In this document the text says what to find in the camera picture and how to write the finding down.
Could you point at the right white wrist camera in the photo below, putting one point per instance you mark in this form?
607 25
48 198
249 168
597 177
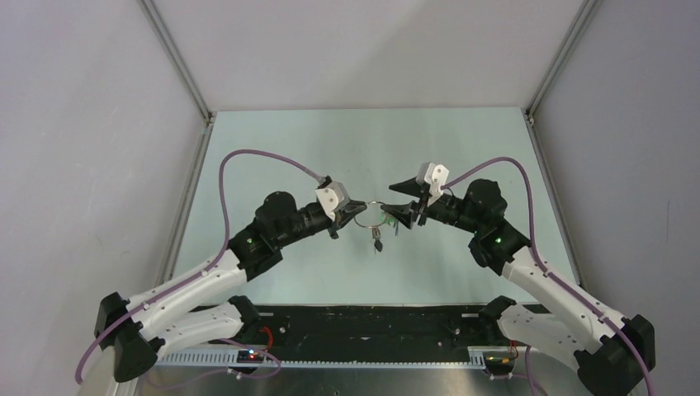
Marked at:
431 178

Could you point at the right aluminium corner post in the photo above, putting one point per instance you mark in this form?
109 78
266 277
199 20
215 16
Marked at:
573 35

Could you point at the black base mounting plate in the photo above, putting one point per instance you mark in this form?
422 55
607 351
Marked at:
375 334

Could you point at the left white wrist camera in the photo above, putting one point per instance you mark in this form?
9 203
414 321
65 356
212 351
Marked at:
332 198

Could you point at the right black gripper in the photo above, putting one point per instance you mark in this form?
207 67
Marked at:
410 186

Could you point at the controller board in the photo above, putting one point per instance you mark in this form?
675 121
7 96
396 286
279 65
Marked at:
499 361
249 357

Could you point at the aluminium frame rail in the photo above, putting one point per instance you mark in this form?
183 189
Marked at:
249 335

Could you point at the left aluminium corner post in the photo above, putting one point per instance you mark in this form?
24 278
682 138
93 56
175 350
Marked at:
163 35

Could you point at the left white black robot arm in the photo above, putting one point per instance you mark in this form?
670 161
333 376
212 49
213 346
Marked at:
180 311

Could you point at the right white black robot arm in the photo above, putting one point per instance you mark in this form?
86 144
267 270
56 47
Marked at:
610 353

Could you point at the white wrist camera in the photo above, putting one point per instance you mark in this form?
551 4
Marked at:
332 198
431 178

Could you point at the aluminium corner post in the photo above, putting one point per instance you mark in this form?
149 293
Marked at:
163 35
573 35

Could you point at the left controller board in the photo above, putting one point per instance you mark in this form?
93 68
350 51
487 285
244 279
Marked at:
249 357

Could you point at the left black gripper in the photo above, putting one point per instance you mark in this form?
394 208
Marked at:
341 216

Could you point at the right controller board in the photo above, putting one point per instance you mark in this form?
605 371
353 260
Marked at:
499 361

